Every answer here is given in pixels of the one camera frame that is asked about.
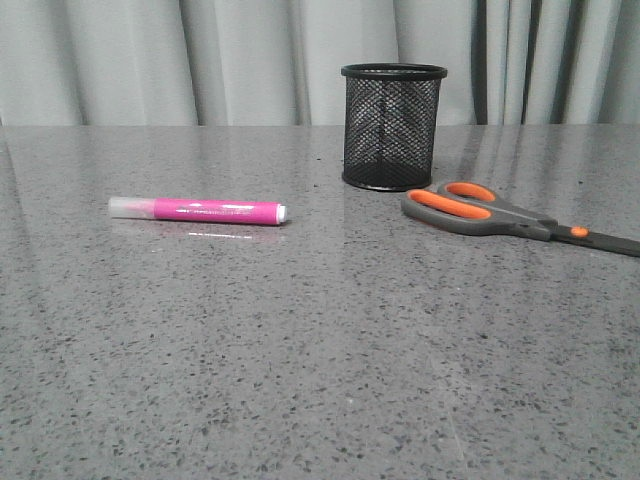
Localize grey curtain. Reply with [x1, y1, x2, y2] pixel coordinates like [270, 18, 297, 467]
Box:
[1, 1, 639, 126]

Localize black mesh pen holder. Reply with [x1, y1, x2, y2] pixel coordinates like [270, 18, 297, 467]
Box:
[341, 63, 448, 192]

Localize pink highlighter pen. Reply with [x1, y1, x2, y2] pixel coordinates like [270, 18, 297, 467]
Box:
[108, 197, 287, 226]

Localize grey orange scissors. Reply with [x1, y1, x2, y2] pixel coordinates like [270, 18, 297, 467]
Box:
[401, 181, 639, 257]

